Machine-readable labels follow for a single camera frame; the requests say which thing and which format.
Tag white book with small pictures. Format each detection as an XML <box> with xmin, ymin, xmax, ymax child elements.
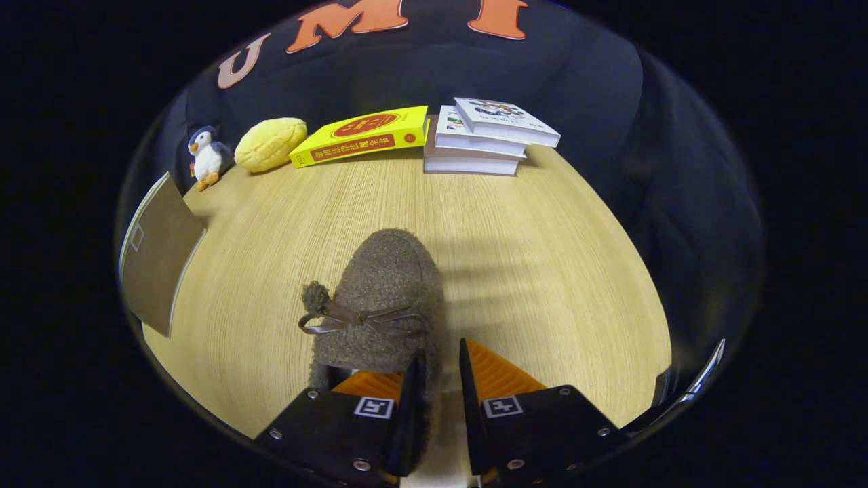
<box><xmin>434</xmin><ymin>105</ymin><xmax>528</xmax><ymax>158</ymax></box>

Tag brown fabric storage box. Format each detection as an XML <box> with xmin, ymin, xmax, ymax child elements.
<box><xmin>119</xmin><ymin>171</ymin><xmax>208</xmax><ymax>338</ymax></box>

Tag penguin plush toy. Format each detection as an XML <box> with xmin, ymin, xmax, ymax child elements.
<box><xmin>187</xmin><ymin>125</ymin><xmax>235</xmax><ymax>192</ymax></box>

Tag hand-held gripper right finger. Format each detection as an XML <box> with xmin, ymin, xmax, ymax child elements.
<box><xmin>459</xmin><ymin>338</ymin><xmax>628</xmax><ymax>485</ymax></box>

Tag brown fuzzy shoe with bow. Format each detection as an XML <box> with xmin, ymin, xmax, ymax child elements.
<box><xmin>297</xmin><ymin>228</ymin><xmax>446</xmax><ymax>468</ymax></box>

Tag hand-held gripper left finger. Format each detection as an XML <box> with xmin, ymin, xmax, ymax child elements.
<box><xmin>254</xmin><ymin>351</ymin><xmax>428</xmax><ymax>488</ymax></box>

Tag black backdrop cloth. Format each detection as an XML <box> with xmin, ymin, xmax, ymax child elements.
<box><xmin>115</xmin><ymin>0</ymin><xmax>764</xmax><ymax>380</ymax></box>

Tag yellow book with red circle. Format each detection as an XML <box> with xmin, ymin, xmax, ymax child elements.
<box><xmin>289</xmin><ymin>106</ymin><xmax>430</xmax><ymax>168</ymax></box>

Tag yellow bun-shaped soft toy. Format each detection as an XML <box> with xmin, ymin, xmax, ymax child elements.
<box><xmin>234</xmin><ymin>117</ymin><xmax>309</xmax><ymax>174</ymax></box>

